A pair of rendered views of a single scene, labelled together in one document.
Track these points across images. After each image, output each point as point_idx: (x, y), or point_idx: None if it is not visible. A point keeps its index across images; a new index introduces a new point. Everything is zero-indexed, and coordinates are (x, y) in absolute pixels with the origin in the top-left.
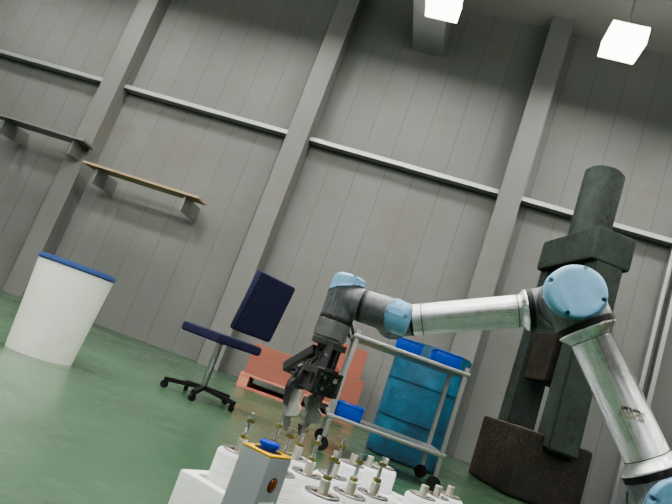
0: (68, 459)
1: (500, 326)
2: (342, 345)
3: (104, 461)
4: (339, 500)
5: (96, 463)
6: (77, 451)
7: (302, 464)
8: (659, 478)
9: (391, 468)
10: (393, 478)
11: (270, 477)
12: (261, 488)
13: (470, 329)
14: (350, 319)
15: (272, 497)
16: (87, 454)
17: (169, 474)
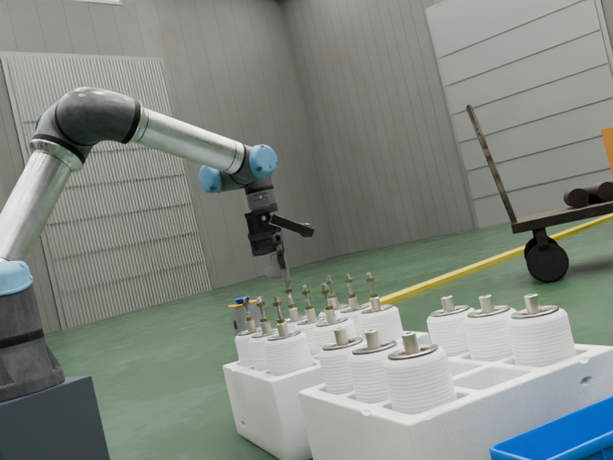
0: None
1: (152, 148)
2: (252, 211)
3: (595, 342)
4: (241, 335)
5: (576, 343)
6: (602, 334)
7: (358, 315)
8: None
9: (536, 314)
10: (513, 333)
11: (233, 319)
12: (233, 326)
13: (181, 157)
14: (244, 189)
15: (238, 332)
16: (602, 337)
17: None
